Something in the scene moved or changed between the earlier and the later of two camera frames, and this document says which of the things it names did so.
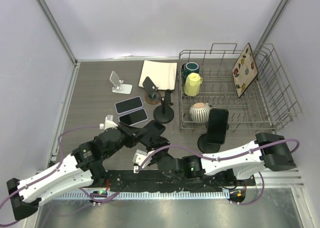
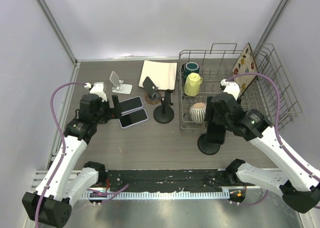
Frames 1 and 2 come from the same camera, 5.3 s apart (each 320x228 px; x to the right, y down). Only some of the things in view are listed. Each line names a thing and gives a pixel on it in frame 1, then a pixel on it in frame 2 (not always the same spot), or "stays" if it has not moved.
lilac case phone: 134,117 stays
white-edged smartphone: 128,105 stays
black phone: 217,126 stays
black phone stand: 164,113 stays
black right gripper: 154,146 → 209,107
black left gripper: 130,133 → 112,113
